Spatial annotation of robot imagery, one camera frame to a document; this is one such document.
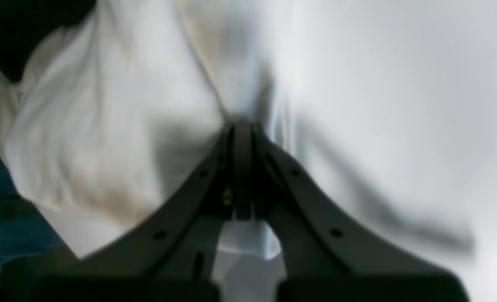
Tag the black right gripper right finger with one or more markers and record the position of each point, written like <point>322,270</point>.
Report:
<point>329,256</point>

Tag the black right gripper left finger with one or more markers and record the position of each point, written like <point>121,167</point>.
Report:
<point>170,256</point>

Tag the white printed T-shirt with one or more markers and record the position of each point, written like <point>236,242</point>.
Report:
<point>106,106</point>

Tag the blue mat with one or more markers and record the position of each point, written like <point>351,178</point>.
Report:
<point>23,230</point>

